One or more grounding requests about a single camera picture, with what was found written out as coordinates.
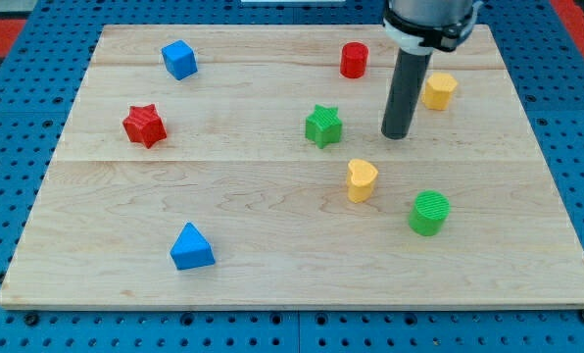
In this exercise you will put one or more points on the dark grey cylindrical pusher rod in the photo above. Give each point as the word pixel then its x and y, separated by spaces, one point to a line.
pixel 405 87

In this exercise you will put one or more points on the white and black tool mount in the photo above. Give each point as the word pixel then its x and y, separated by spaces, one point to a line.
pixel 421 26

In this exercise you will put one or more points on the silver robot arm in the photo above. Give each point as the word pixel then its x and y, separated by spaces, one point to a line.
pixel 420 27

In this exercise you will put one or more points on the green star block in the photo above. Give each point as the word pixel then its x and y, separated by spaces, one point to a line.
pixel 323 126

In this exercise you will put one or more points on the light wooden board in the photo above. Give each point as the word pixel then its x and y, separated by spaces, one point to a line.
pixel 274 207

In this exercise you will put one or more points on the red star block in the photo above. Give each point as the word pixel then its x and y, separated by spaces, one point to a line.
pixel 144 125

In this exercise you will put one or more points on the yellow hexagon block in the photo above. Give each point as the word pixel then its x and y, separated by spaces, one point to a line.
pixel 438 91

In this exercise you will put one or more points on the red cylinder block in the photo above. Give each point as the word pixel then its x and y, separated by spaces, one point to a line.
pixel 353 59

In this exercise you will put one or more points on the yellow heart block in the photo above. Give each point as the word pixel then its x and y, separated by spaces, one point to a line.
pixel 360 180

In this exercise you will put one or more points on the green cylinder block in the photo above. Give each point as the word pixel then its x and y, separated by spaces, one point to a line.
pixel 429 212

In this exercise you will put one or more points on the blue cube block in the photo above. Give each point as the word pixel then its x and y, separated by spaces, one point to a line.
pixel 179 59

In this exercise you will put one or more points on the blue triangle block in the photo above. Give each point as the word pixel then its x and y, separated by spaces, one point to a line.
pixel 191 249

